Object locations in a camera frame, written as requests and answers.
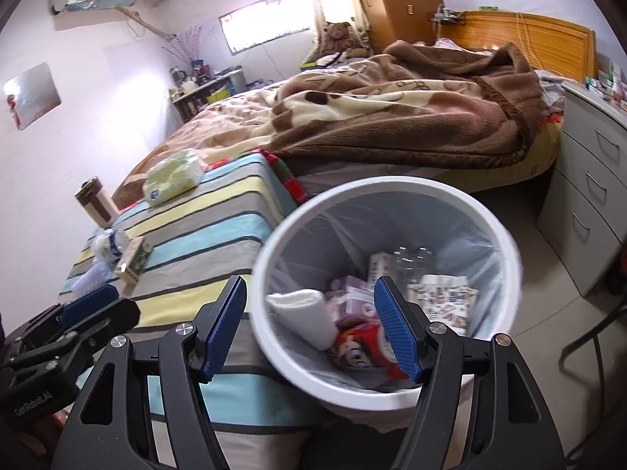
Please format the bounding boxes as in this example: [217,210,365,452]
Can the patterned paper wrapper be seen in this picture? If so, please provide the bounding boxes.
[406,275,478,336]

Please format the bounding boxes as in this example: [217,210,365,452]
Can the red drink can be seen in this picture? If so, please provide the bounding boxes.
[328,320,407,379]

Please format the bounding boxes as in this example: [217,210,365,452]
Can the clear cola bottle red label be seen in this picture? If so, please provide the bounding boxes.
[393,246,436,289]

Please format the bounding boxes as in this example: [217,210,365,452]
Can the purple snack packet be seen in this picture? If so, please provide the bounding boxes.
[325,276,377,327]

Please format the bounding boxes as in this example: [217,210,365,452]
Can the white purple medicine box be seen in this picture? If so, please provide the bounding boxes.
[368,251,395,290]

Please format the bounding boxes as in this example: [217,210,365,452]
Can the white trash bin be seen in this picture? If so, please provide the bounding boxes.
[249,176,523,412]

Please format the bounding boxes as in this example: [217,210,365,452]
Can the green white small carton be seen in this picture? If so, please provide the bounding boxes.
[114,237,153,286]

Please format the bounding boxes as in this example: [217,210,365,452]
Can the white blue plastic bottle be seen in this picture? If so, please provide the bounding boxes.
[91,228,130,265]

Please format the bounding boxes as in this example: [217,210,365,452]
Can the striped bed sheet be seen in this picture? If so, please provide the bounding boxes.
[55,150,315,470]

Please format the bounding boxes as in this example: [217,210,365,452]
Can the brown white travel mug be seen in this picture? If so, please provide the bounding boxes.
[74,176,119,228]

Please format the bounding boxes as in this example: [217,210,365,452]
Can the green tissue pack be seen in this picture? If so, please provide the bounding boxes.
[142,148,206,207]

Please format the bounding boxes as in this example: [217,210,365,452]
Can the grey drawer cabinet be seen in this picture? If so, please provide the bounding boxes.
[538,82,626,296]

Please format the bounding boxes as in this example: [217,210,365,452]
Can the decorative branch vase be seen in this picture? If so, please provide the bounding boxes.
[161,24,216,72]

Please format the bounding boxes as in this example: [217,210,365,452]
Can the brown beige fleece blanket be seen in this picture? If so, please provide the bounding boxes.
[112,40,544,208]

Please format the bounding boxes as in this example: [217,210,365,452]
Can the window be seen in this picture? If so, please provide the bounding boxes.
[219,0,314,54]

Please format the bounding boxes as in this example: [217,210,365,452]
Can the brown teddy bear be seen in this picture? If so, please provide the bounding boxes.
[319,21,369,58]

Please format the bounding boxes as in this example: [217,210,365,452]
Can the wooden headboard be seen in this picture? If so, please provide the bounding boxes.
[438,11,596,83]

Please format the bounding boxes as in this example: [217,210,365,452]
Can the silver wall poster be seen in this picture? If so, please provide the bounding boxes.
[3,63,62,130]

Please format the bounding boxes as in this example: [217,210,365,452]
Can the cluttered wall shelf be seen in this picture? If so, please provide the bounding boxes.
[171,66,246,123]

